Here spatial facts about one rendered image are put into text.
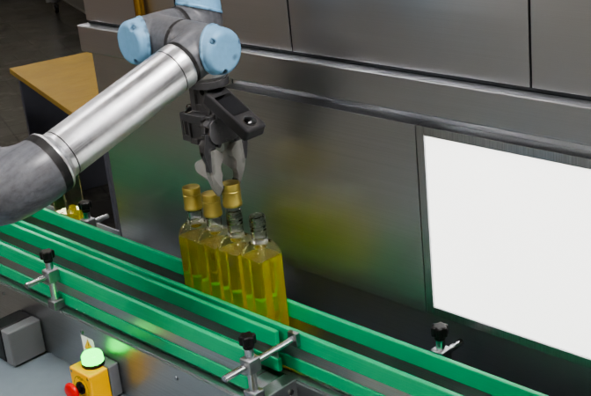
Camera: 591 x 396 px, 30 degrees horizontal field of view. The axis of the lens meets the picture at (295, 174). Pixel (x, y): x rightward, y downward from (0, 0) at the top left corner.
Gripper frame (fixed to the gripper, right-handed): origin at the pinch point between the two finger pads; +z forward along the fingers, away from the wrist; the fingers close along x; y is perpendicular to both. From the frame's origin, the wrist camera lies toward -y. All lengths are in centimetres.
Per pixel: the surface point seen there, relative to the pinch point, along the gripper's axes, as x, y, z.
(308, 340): 3.8, -20.7, 22.7
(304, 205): -12.2, -5.8, 6.8
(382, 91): -13.4, -26.2, -17.7
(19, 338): 22, 49, 37
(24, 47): -308, 623, 117
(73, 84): -130, 263, 51
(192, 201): 1.2, 10.2, 4.7
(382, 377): 3.5, -37.1, 24.3
